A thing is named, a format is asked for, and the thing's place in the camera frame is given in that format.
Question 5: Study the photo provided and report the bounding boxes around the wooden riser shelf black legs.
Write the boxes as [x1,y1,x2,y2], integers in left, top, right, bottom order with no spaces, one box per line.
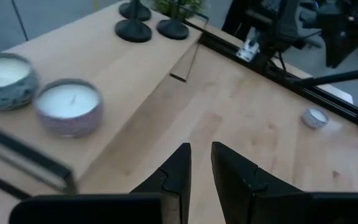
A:
[0,0,210,202]

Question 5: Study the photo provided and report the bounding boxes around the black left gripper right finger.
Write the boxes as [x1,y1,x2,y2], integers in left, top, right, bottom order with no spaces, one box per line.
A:
[211,141,358,224]

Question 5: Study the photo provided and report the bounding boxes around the black diagonal frame strut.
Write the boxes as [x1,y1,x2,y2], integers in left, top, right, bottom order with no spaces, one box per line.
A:
[290,66,358,90]

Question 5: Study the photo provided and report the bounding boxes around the black candlestick holder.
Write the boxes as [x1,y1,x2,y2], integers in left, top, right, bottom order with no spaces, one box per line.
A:
[114,19,153,44]
[156,17,190,41]
[118,0,152,22]

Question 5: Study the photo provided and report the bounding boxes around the pink patterned candle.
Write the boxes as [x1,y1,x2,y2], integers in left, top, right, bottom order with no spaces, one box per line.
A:
[34,78,105,139]

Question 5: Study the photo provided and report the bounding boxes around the black aluminium frame rail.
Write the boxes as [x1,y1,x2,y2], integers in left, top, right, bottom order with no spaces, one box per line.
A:
[197,29,358,125]

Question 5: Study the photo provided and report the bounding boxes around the white blue patterned candle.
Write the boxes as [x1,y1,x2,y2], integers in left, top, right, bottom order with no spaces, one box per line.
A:
[301,106,330,130]

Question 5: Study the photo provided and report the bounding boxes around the green potted plant black pot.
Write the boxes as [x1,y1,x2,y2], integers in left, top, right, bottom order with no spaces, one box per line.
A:
[152,0,205,22]

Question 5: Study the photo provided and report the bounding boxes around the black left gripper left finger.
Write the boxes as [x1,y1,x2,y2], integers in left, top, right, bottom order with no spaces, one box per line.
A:
[9,142,193,224]

